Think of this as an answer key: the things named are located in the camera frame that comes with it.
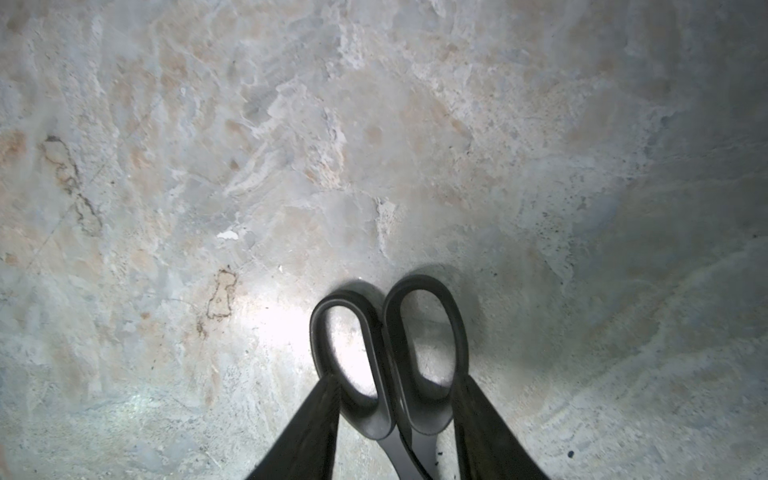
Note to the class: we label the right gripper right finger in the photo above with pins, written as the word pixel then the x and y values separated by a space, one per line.
pixel 486 447

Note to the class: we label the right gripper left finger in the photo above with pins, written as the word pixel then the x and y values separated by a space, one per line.
pixel 306 448

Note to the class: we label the large black scissors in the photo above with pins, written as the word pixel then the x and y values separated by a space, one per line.
pixel 402 418

